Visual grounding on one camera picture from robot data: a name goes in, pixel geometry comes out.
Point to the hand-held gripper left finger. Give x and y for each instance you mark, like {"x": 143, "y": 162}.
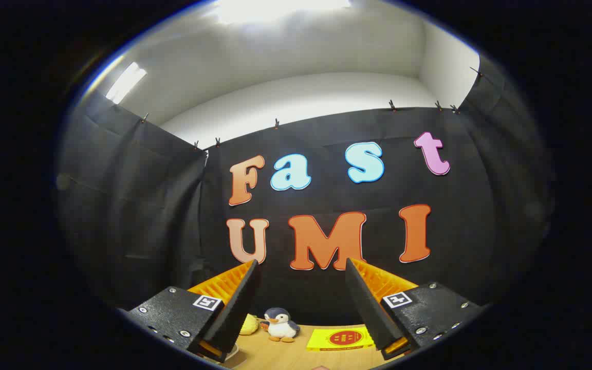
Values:
{"x": 239, "y": 308}

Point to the row of small black clips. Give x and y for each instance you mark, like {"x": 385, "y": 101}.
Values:
{"x": 392, "y": 105}

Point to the yellow round plush bun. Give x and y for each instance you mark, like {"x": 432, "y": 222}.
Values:
{"x": 250, "y": 325}

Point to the penguin plush toy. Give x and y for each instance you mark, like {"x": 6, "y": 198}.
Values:
{"x": 281, "y": 328}

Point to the yellow book with red circle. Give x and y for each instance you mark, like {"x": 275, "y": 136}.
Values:
{"x": 345, "y": 337}

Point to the ceiling light panel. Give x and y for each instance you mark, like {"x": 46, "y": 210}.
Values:
{"x": 280, "y": 9}
{"x": 125, "y": 82}

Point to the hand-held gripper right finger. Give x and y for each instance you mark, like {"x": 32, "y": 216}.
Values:
{"x": 365, "y": 303}

